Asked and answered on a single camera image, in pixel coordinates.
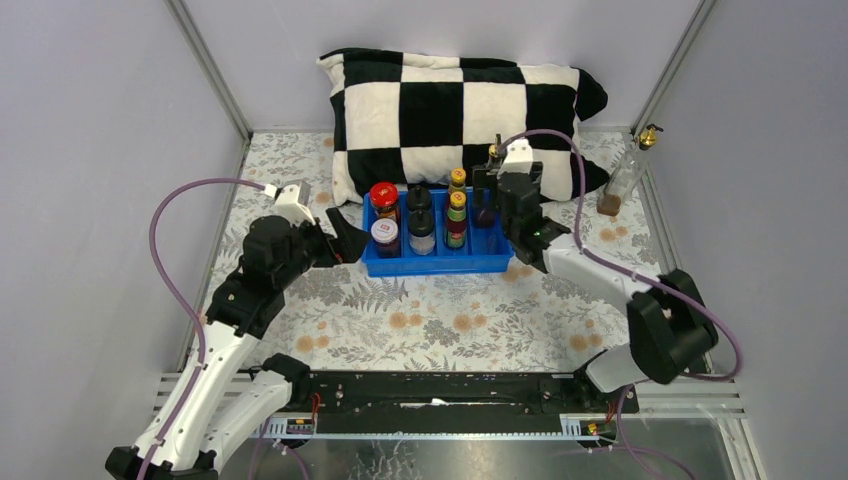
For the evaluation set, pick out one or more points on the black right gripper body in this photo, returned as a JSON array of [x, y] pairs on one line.
[[509, 230]]

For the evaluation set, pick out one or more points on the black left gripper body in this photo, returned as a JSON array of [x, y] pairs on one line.
[[311, 248]]

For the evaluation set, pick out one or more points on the white lid sauce jar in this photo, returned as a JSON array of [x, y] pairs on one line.
[[385, 233]]

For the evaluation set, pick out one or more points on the gold top oil bottle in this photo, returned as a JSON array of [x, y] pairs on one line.
[[629, 170], [485, 212]]

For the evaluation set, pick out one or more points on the red lid sauce jar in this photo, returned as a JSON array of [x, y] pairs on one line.
[[384, 198]]

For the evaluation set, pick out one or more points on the blue plastic divided bin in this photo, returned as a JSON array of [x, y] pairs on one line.
[[486, 250]]

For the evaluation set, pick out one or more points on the yellow cap sauce bottle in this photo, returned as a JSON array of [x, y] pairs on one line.
[[456, 220], [457, 181]]

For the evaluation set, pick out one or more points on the black cap shaker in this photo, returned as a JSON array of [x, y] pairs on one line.
[[418, 199], [421, 229]]

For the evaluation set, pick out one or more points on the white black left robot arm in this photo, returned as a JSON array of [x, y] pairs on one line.
[[192, 436]]

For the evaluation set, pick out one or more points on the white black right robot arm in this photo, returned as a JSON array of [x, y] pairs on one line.
[[667, 326]]

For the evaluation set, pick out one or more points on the black white checkered pillow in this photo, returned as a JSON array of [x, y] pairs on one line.
[[408, 118]]

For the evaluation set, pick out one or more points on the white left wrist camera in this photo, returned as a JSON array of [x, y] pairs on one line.
[[290, 202]]

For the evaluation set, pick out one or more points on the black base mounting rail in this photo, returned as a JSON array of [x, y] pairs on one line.
[[430, 402]]

